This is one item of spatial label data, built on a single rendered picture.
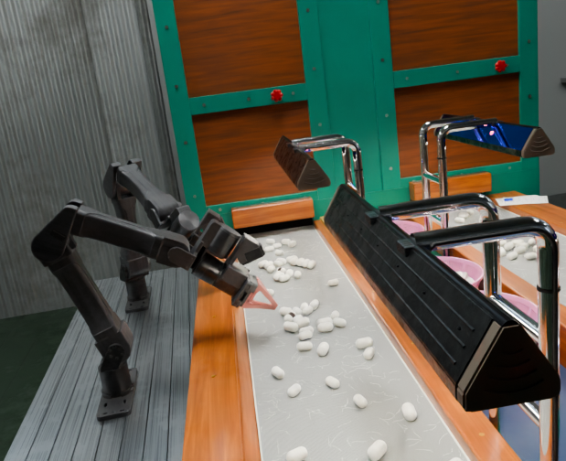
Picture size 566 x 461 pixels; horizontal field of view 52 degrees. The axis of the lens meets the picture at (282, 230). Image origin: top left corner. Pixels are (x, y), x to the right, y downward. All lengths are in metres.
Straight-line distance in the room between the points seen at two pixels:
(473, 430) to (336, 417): 0.23
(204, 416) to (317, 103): 1.38
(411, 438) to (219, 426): 0.31
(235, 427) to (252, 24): 1.50
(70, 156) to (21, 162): 0.30
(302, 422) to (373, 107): 1.43
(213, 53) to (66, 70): 1.87
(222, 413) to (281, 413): 0.10
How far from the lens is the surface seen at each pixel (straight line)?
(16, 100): 3.96
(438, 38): 2.30
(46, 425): 1.38
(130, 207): 1.82
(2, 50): 3.98
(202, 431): 1.03
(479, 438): 0.95
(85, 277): 1.29
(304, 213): 2.15
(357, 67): 2.21
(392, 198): 2.28
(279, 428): 1.04
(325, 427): 1.03
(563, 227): 1.96
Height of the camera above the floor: 1.31
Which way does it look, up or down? 15 degrees down
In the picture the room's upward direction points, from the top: 7 degrees counter-clockwise
